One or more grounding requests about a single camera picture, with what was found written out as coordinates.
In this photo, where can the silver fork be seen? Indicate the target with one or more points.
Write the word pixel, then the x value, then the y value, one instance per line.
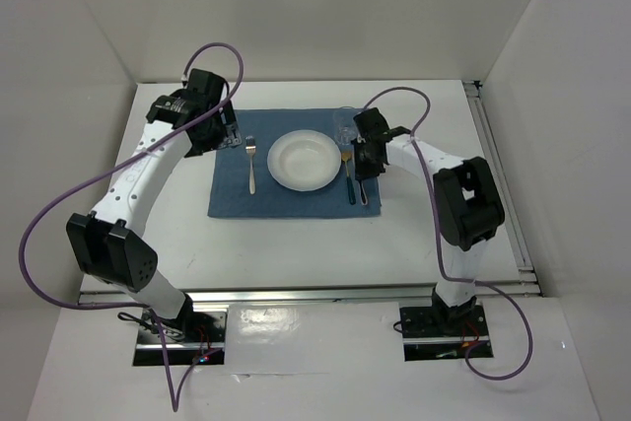
pixel 250 148

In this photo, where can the clear drinking glass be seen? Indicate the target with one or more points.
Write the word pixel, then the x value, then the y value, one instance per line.
pixel 345 130

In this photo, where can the silver table knife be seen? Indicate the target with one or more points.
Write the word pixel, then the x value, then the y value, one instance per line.
pixel 363 193

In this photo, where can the aluminium rail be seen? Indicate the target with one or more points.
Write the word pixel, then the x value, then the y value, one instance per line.
pixel 340 294
pixel 528 277

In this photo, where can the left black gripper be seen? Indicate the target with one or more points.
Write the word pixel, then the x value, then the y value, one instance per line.
pixel 227 134

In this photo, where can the gold spoon green handle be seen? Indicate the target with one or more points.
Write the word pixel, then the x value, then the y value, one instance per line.
pixel 346 157

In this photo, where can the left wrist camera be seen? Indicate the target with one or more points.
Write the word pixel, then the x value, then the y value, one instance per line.
pixel 204 83

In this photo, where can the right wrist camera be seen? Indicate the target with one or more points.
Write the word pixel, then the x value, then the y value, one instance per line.
pixel 373 127

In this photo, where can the blue cloth napkin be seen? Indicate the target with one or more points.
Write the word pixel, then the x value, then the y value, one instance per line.
pixel 230 197

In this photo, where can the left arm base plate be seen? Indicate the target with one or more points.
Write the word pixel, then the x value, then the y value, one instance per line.
pixel 204 343

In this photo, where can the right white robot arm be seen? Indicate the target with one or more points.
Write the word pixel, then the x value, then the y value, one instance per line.
pixel 466 208

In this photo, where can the aluminium right side rail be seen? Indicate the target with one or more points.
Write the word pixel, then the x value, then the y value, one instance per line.
pixel 528 277

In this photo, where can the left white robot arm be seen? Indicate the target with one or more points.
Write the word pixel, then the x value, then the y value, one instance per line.
pixel 108 242

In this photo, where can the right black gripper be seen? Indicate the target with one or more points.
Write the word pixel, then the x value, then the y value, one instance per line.
pixel 362 171

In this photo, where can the aluminium front rail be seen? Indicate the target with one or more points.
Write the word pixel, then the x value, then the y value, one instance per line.
pixel 340 294

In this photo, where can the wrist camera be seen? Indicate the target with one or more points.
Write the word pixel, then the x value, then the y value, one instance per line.
pixel 204 83
pixel 373 127

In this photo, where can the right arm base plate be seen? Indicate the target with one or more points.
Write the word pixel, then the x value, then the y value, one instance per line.
pixel 424 338

